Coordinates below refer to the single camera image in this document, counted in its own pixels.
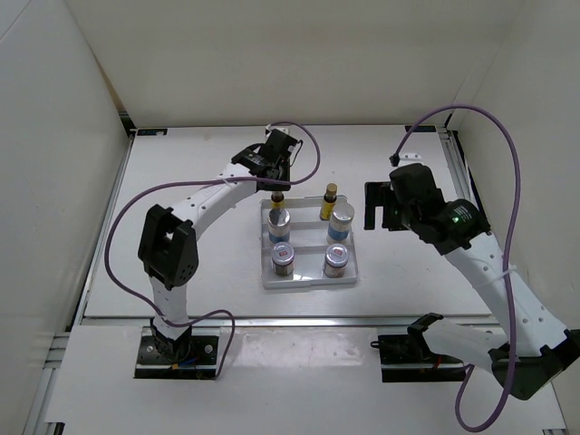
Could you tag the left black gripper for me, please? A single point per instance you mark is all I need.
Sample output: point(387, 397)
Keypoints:
point(276, 187)

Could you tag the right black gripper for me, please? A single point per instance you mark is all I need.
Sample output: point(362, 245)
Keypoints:
point(379, 195)

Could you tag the blue label jar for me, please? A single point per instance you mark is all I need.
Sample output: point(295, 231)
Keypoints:
point(278, 222)
point(340, 223)

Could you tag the yellow sauce bottle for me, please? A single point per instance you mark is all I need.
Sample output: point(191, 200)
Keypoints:
point(329, 199)
point(277, 200)

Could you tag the orange spice jar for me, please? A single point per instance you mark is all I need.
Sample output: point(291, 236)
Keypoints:
point(336, 259)

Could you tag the dark spice jar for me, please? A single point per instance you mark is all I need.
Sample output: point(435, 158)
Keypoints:
point(283, 259)

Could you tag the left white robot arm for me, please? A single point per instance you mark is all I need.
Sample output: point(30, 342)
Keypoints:
point(169, 241)

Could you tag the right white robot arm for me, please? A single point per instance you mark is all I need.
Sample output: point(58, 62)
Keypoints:
point(433, 348)

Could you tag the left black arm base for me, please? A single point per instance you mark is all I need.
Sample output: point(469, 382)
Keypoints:
point(191, 359)

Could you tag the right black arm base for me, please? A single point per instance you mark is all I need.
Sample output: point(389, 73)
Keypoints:
point(407, 358)

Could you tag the white divided tray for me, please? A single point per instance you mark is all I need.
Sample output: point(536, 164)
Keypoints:
point(308, 237)

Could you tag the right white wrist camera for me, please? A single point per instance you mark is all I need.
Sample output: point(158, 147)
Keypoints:
point(404, 158)

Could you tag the front aluminium rail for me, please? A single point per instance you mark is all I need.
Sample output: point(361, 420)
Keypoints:
point(306, 321)

